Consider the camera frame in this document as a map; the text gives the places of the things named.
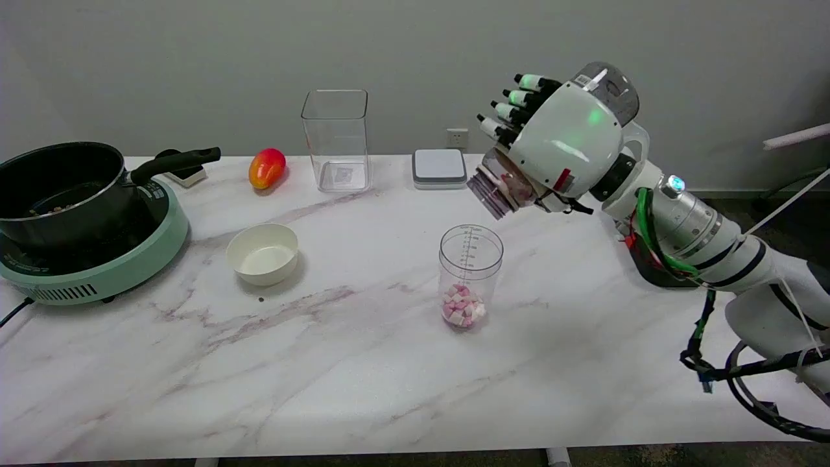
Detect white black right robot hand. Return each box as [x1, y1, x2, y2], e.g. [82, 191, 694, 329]
[477, 62, 640, 215]

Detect clear bottle with beige band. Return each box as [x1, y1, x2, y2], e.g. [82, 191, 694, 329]
[467, 148, 542, 221]

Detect white grey kitchen scale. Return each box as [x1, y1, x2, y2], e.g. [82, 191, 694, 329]
[412, 149, 468, 190]

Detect clear round measuring cup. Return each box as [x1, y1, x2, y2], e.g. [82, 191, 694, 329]
[438, 224, 504, 331]

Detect pink white marshmallow pieces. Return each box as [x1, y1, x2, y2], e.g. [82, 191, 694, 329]
[442, 284, 487, 328]

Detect white pipe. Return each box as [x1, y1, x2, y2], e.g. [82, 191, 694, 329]
[763, 123, 830, 151]

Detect clear square plastic container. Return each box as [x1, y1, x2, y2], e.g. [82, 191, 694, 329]
[301, 90, 372, 193]

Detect red yellow mango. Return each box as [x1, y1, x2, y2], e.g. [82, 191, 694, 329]
[248, 148, 287, 191]

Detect white round bowl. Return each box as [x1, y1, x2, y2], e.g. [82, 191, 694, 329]
[226, 223, 300, 287]

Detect white power adapter block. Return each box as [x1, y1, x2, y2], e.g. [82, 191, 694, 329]
[156, 149, 208, 189]

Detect green induction cooker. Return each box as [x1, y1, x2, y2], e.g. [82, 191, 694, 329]
[0, 176, 190, 306]

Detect green robot cable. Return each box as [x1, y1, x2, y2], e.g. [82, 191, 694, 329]
[634, 187, 701, 281]

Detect dark curved floor cable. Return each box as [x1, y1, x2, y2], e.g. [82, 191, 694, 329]
[760, 167, 830, 199]

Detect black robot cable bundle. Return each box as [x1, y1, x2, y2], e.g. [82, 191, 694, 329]
[680, 289, 830, 443]

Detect black saucepan with handle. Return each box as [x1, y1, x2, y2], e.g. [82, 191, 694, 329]
[0, 141, 222, 250]

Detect black power cord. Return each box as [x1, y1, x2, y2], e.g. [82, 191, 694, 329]
[0, 297, 34, 328]

